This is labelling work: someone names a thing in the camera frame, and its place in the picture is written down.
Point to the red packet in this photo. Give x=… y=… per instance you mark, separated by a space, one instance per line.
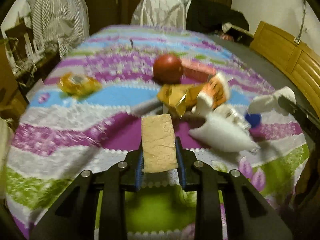
x=226 y=37

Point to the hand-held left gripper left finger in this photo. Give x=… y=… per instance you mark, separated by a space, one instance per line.
x=138 y=176

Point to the black clothing pile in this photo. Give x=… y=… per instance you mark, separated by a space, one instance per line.
x=212 y=15

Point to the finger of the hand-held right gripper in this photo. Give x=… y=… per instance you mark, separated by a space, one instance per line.
x=297 y=108

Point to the wooden headboard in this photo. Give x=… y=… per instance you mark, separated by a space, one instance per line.
x=282 y=47

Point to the yellow snack packet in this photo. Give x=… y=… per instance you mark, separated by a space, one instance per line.
x=77 y=83

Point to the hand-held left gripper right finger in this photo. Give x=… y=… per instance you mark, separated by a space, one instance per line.
x=181 y=172

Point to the grey striped draped cloth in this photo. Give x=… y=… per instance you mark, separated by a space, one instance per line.
x=57 y=12

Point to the white printed wrapper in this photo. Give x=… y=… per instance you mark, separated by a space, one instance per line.
x=233 y=115

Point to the gold foil packet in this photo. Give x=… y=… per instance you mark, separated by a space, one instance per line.
x=175 y=96

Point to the white mesh bag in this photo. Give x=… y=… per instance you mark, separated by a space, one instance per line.
x=220 y=136

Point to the small white cloth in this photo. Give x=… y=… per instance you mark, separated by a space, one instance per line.
x=226 y=26

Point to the dark grey mattress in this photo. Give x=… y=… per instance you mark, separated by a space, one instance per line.
x=260 y=62

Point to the beige sponge block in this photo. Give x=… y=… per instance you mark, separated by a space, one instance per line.
x=157 y=140

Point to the blue bottle cap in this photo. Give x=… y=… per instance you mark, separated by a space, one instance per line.
x=253 y=120

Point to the grey tube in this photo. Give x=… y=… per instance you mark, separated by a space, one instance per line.
x=145 y=107

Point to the orange white snack packet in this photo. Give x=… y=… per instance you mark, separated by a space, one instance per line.
x=215 y=90

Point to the chair with white cover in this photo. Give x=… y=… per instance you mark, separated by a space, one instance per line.
x=160 y=10

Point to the red ball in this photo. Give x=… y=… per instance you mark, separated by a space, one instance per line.
x=167 y=68

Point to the red carton box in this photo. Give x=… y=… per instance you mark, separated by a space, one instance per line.
x=197 y=71

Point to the striped printed blanket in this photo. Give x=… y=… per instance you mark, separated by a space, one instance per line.
x=100 y=120

